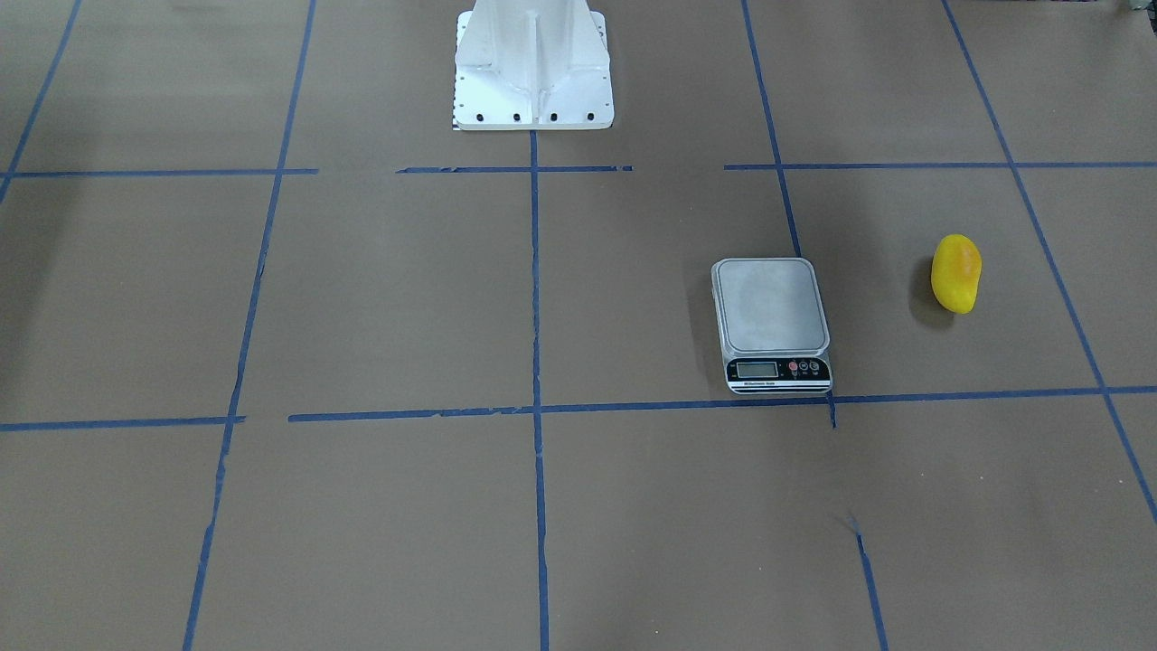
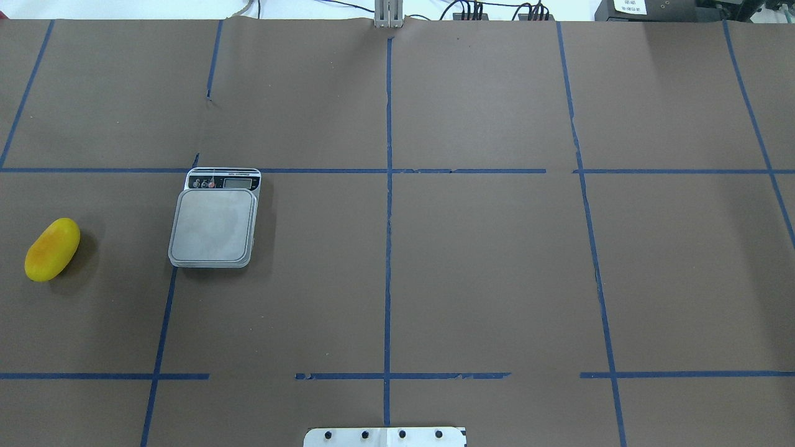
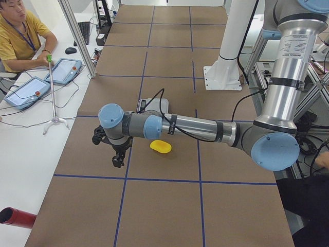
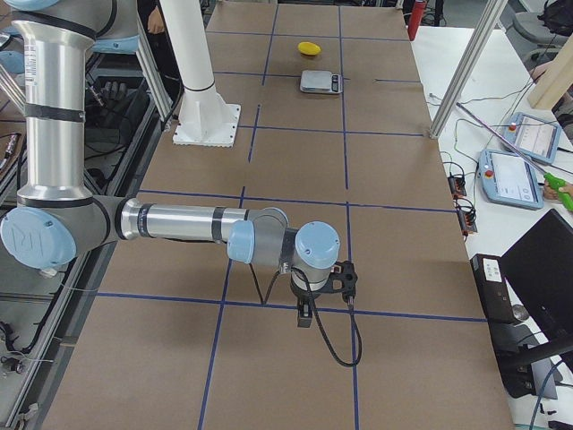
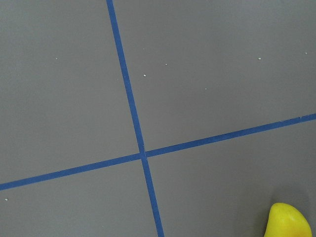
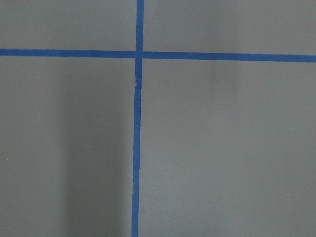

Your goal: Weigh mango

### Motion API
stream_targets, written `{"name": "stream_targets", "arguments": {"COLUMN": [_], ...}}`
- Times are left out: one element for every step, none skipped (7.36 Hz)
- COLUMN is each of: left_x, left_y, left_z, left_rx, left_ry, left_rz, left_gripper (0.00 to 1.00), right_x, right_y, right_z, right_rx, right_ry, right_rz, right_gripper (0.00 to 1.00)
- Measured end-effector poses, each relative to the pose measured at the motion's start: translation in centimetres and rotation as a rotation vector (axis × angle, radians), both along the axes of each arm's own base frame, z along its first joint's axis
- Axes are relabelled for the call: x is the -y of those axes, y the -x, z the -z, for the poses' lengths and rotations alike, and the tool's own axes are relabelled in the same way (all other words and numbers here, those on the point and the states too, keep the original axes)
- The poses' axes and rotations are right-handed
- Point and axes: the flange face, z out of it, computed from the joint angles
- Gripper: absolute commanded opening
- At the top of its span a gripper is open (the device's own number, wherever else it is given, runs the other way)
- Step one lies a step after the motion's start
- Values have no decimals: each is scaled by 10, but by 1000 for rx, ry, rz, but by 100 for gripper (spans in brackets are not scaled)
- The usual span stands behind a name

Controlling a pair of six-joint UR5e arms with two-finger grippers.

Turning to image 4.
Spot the small orange circuit board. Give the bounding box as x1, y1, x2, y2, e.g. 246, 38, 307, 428
448, 174, 466, 199

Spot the red cylinder tube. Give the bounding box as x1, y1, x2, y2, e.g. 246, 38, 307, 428
407, 0, 426, 41

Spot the black computer box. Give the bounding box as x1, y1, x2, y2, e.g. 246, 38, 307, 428
470, 254, 558, 400

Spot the far blue teach pendant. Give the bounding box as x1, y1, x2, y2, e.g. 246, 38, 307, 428
501, 112, 562, 165

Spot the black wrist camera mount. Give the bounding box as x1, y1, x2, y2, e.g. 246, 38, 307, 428
329, 261, 358, 308

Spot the blue teach pendant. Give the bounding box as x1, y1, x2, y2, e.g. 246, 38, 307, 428
501, 112, 562, 165
478, 149, 543, 211

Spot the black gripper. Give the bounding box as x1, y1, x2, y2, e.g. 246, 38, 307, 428
290, 274, 313, 329

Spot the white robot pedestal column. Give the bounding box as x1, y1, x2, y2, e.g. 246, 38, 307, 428
160, 0, 241, 148

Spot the near blue teach pendant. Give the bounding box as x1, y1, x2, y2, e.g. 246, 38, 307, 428
478, 149, 543, 211

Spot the black monitor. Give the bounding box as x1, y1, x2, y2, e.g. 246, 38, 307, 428
501, 210, 572, 340

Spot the aluminium frame post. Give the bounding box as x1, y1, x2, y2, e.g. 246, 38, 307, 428
429, 0, 508, 139

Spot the silver digital kitchen scale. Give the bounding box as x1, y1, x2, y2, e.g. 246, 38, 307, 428
299, 70, 344, 94

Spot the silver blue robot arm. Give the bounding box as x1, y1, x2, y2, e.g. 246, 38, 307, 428
1, 1, 339, 327

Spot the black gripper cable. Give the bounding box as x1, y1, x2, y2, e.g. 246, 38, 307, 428
248, 263, 363, 369

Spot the yellow mango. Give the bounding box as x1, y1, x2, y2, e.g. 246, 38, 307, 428
297, 41, 322, 57

